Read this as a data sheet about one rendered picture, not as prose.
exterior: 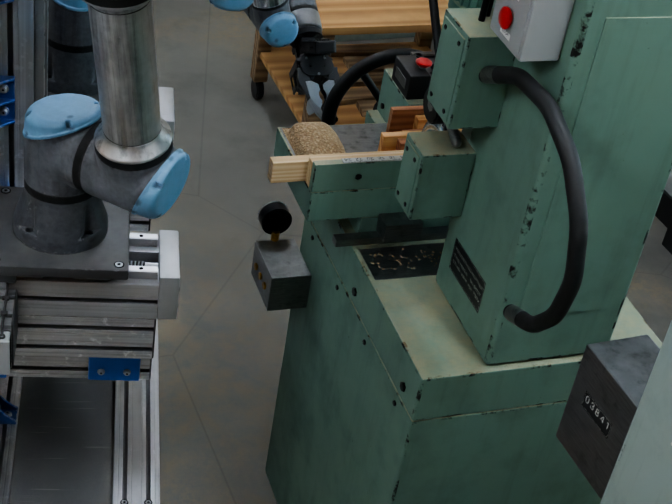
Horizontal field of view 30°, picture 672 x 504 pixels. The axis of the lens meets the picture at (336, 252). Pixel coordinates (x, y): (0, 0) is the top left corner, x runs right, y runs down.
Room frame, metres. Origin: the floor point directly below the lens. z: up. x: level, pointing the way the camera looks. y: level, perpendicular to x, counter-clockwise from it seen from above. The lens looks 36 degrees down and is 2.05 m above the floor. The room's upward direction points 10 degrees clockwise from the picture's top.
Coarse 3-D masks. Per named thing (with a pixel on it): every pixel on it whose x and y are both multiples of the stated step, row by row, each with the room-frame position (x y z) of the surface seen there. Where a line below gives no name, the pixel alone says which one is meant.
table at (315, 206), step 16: (368, 112) 2.10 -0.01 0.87; (336, 128) 1.97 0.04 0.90; (352, 128) 1.98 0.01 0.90; (368, 128) 1.99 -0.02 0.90; (384, 128) 2.00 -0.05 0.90; (288, 144) 1.88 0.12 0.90; (352, 144) 1.92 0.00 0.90; (368, 144) 1.93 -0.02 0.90; (304, 192) 1.77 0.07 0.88; (320, 192) 1.75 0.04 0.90; (336, 192) 1.76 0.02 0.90; (352, 192) 1.77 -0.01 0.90; (368, 192) 1.79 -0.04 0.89; (384, 192) 1.80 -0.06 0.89; (304, 208) 1.76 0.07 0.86; (320, 208) 1.75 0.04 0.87; (336, 208) 1.76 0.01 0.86; (352, 208) 1.78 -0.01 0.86; (368, 208) 1.79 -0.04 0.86; (384, 208) 1.80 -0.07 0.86; (400, 208) 1.81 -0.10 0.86
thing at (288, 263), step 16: (288, 240) 1.99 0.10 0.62; (256, 256) 1.95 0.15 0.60; (272, 256) 1.93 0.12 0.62; (288, 256) 1.94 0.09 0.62; (256, 272) 1.94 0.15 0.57; (272, 272) 1.88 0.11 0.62; (288, 272) 1.89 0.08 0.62; (304, 272) 1.90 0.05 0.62; (272, 288) 1.86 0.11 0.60; (288, 288) 1.87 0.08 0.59; (304, 288) 1.89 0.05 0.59; (272, 304) 1.86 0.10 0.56; (288, 304) 1.88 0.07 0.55; (304, 304) 1.89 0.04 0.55
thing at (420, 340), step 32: (320, 224) 1.89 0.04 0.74; (352, 256) 1.74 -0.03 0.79; (384, 256) 1.74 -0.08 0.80; (416, 256) 1.76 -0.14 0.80; (352, 288) 1.71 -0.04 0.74; (384, 288) 1.65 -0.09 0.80; (416, 288) 1.67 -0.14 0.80; (384, 320) 1.59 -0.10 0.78; (416, 320) 1.58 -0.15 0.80; (448, 320) 1.60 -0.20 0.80; (640, 320) 1.69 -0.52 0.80; (384, 352) 1.57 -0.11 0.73; (416, 352) 1.50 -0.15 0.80; (448, 352) 1.52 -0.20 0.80; (416, 384) 1.46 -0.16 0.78; (448, 384) 1.46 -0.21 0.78; (480, 384) 1.49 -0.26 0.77; (512, 384) 1.51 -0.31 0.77; (544, 384) 1.53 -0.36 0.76; (416, 416) 1.45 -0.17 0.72
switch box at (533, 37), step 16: (496, 0) 1.58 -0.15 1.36; (512, 0) 1.55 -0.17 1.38; (528, 0) 1.51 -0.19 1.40; (544, 0) 1.51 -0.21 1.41; (560, 0) 1.52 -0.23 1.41; (496, 16) 1.58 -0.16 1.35; (528, 16) 1.51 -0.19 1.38; (544, 16) 1.51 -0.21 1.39; (560, 16) 1.52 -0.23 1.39; (496, 32) 1.57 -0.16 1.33; (512, 32) 1.53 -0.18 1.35; (528, 32) 1.50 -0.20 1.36; (544, 32) 1.51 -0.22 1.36; (560, 32) 1.52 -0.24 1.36; (512, 48) 1.52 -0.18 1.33; (528, 48) 1.50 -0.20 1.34; (544, 48) 1.51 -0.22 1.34; (560, 48) 1.52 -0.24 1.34
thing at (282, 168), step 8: (360, 152) 1.83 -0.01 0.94; (368, 152) 1.84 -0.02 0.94; (376, 152) 1.84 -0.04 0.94; (384, 152) 1.85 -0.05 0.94; (272, 160) 1.76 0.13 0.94; (280, 160) 1.76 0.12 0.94; (288, 160) 1.77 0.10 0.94; (296, 160) 1.77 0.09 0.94; (304, 160) 1.78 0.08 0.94; (272, 168) 1.75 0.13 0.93; (280, 168) 1.76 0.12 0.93; (288, 168) 1.76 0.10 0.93; (296, 168) 1.77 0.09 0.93; (304, 168) 1.77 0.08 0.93; (272, 176) 1.75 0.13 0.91; (280, 176) 1.76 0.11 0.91; (288, 176) 1.76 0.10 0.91; (296, 176) 1.77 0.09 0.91; (304, 176) 1.78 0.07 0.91
